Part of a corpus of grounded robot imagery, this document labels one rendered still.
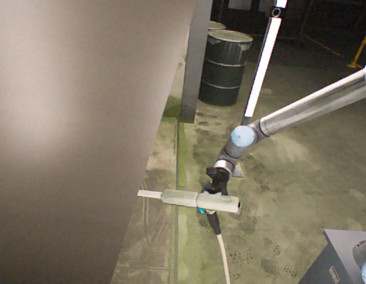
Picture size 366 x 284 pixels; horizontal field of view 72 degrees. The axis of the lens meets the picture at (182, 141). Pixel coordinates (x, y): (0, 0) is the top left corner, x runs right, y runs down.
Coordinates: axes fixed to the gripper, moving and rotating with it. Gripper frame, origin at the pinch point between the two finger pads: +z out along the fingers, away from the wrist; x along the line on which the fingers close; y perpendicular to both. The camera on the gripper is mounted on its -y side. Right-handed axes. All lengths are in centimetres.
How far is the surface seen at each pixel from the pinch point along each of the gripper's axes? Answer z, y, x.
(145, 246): -10, 61, 59
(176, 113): -171, 57, 104
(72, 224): 32.7, -30.2, 18.7
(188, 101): -177, 46, 89
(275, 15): -124, -36, -15
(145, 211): -34, 59, 72
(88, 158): 27, -48, 6
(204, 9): -190, -40, 53
